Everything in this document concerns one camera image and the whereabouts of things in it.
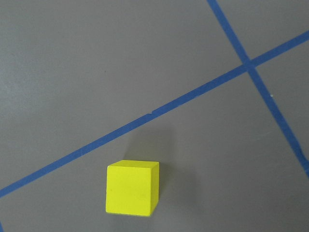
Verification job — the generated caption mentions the yellow block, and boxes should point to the yellow block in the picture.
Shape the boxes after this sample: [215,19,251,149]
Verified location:
[106,160,160,217]

